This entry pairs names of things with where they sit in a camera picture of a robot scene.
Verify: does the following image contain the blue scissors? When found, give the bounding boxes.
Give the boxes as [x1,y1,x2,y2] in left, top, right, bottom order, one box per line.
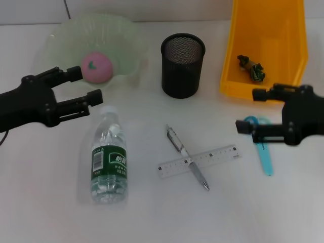
[244,115,274,177]

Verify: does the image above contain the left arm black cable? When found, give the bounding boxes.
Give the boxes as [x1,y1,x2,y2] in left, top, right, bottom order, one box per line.
[0,130,10,147]

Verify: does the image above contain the green plastic wrapper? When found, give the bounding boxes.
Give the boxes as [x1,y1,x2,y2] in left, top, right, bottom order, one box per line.
[237,54,267,84]

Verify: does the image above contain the green label water bottle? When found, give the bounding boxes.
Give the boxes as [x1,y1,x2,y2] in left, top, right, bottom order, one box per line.
[90,105,128,205]

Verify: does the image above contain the pink peach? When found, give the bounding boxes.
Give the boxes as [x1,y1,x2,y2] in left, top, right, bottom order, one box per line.
[80,50,114,84]

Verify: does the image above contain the black mesh pen holder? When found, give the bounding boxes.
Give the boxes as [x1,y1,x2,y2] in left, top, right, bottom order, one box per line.
[160,32,206,99]

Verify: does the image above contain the grey white ballpoint pen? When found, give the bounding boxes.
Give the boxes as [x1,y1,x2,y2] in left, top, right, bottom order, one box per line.
[166,124,210,191]

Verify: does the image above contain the translucent green fruit plate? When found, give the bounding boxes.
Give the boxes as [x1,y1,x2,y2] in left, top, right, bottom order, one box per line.
[31,13,149,97]

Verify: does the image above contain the transparent plastic ruler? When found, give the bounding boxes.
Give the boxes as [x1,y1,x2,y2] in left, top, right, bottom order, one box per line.
[157,144,242,180]

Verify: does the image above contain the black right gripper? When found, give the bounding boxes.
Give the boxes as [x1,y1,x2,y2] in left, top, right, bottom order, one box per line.
[235,83,324,147]

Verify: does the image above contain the yellow plastic bin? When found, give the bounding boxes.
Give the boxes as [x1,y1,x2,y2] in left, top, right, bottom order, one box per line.
[219,0,310,104]

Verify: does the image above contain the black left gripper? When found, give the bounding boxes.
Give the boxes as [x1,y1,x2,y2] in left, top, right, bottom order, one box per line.
[0,65,104,133]

